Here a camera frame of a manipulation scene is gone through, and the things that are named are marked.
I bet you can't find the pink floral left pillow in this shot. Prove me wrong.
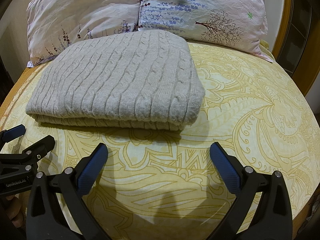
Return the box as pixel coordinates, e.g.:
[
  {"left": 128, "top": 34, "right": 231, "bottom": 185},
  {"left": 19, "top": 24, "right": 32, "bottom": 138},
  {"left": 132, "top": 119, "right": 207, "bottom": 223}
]
[{"left": 27, "top": 0, "right": 141, "bottom": 67}]

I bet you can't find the person's left hand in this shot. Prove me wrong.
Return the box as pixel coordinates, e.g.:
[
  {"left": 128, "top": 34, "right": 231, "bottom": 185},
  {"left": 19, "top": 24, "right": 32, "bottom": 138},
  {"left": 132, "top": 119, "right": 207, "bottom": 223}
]
[{"left": 4, "top": 195, "right": 24, "bottom": 228}]

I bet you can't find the yellow patterned bedspread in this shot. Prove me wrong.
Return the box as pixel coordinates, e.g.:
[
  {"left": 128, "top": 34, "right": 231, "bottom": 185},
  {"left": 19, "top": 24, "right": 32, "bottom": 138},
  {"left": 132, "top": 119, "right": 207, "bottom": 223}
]
[{"left": 1, "top": 43, "right": 319, "bottom": 239}]

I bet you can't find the grey cable-knit sweater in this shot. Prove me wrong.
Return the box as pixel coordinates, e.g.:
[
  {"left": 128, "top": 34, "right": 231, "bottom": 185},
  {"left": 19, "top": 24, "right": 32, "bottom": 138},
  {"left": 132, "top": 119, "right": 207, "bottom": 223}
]
[{"left": 25, "top": 30, "right": 205, "bottom": 131}]

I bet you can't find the blue floral right pillow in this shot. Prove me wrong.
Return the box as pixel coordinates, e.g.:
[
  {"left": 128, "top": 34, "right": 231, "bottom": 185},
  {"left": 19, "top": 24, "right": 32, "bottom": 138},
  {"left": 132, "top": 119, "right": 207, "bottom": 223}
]
[{"left": 138, "top": 0, "right": 273, "bottom": 62}]

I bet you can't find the wooden door frame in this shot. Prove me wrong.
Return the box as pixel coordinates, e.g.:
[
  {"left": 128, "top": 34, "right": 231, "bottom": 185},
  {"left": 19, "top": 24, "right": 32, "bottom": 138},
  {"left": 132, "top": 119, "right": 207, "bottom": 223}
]
[{"left": 272, "top": 0, "right": 319, "bottom": 95}]

